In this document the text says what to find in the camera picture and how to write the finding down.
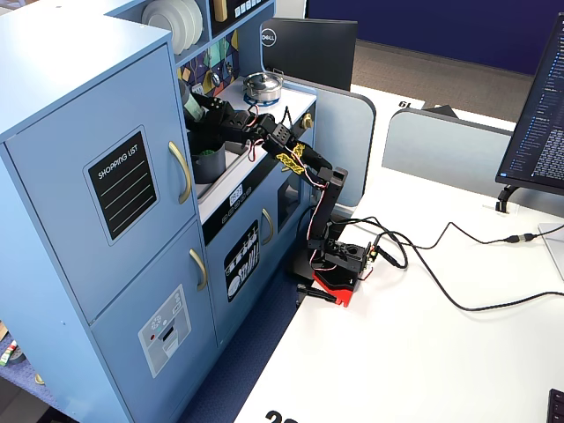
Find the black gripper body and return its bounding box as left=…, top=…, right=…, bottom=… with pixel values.
left=222, top=112, right=294, bottom=152

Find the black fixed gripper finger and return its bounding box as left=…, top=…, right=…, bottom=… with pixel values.
left=195, top=96, right=233, bottom=122

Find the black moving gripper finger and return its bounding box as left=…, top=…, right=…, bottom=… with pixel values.
left=186, top=119, right=249, bottom=144

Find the gray hanging spatula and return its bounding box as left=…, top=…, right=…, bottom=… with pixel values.
left=189, top=65, right=205, bottom=96

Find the silver hanging ladle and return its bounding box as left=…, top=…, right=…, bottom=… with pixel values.
left=206, top=52, right=222, bottom=87

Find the gray toy pot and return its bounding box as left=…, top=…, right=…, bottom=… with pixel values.
left=189, top=139, right=227, bottom=185

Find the silver metal pot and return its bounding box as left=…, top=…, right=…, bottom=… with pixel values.
left=242, top=70, right=284, bottom=103

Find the gray desk divider panel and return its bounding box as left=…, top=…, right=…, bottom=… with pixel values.
left=381, top=108, right=564, bottom=220
left=281, top=74, right=378, bottom=208

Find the white plate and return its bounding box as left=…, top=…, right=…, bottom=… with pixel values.
left=189, top=0, right=205, bottom=43
left=140, top=0, right=184, bottom=56
left=174, top=0, right=196, bottom=50

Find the black Dell monitor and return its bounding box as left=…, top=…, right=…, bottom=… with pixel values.
left=260, top=17, right=359, bottom=92

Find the blue toy kitchen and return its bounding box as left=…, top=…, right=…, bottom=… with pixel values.
left=0, top=0, right=318, bottom=423

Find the black table clamp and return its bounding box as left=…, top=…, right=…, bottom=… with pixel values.
left=297, top=284, right=338, bottom=305

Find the black angular object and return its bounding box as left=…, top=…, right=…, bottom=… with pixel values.
left=425, top=104, right=461, bottom=121

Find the black monitor stand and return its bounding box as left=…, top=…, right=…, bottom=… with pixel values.
left=495, top=184, right=522, bottom=213

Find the monitor showing code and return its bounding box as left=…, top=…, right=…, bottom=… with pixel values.
left=495, top=12, right=564, bottom=197

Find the green red white packet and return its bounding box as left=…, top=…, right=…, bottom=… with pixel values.
left=0, top=339, right=18, bottom=367

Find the dark keyboard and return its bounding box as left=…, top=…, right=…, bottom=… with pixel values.
left=547, top=388, right=564, bottom=423

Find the yellow spiral cable wrap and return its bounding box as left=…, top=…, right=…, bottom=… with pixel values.
left=274, top=142, right=308, bottom=174

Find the gold fridge handle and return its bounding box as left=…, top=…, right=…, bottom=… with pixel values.
left=168, top=140, right=193, bottom=205

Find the gold dishwasher handle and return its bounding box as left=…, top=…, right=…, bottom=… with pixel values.
left=261, top=208, right=275, bottom=246

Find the gold freezer handle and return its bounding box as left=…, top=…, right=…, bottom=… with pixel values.
left=189, top=249, right=209, bottom=292

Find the long black cable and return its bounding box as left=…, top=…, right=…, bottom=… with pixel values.
left=374, top=226, right=564, bottom=313

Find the black cable with USB connector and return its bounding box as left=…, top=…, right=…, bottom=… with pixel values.
left=347, top=215, right=539, bottom=266

